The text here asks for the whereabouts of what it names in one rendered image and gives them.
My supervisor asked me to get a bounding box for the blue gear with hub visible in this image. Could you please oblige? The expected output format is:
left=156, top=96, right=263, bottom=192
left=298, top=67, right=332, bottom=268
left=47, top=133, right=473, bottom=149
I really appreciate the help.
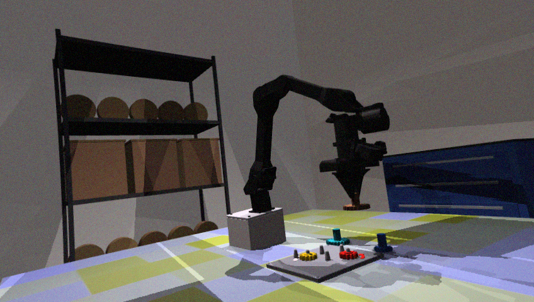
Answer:
left=374, top=233, right=393, bottom=253

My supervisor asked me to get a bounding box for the teal gear with central post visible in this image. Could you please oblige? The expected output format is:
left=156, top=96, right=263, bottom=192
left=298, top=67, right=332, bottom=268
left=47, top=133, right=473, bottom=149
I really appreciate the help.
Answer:
left=326, top=228, right=349, bottom=246

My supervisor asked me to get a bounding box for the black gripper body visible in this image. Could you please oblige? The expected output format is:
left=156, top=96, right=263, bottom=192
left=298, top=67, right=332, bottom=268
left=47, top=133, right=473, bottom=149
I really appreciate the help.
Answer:
left=319, top=135, right=380, bottom=172

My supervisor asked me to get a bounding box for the yellow gear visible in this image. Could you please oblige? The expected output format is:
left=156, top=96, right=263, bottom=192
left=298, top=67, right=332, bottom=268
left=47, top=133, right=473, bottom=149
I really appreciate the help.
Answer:
left=299, top=252, right=317, bottom=261

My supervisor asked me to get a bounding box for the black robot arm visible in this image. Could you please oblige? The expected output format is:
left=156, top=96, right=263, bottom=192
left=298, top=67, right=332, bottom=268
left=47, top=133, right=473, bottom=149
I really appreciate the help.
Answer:
left=243, top=74, right=390, bottom=213

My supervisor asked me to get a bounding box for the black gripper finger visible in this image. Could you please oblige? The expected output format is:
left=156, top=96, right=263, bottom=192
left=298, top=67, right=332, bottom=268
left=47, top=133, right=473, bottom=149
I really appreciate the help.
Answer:
left=332, top=170, right=358, bottom=199
left=354, top=169, right=370, bottom=197

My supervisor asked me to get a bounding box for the brown gear with hub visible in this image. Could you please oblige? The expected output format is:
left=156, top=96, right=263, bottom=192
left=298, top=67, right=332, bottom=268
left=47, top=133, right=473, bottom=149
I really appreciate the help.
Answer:
left=343, top=193, right=370, bottom=211

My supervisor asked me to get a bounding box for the red gear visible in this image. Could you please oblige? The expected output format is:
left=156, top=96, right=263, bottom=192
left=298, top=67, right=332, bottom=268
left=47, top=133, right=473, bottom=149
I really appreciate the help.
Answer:
left=339, top=251, right=358, bottom=259

